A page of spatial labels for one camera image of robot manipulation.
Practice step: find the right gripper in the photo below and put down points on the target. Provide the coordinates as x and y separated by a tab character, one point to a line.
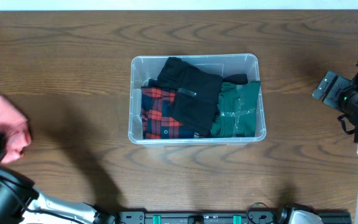
333	100

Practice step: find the green garment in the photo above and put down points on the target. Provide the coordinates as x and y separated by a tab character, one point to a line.
237	108

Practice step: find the black garment pile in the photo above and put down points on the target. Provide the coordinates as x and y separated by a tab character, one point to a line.
177	73

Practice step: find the red plaid flannel garment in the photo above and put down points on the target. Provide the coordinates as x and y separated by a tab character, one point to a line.
156	115

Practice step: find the pink garment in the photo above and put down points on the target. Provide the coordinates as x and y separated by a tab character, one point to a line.
16	129

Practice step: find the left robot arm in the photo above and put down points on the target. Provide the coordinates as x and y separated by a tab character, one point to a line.
20	202

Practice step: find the clear plastic storage bin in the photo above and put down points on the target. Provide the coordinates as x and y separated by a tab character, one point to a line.
144	68

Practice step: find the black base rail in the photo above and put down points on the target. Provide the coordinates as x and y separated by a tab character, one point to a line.
257	213

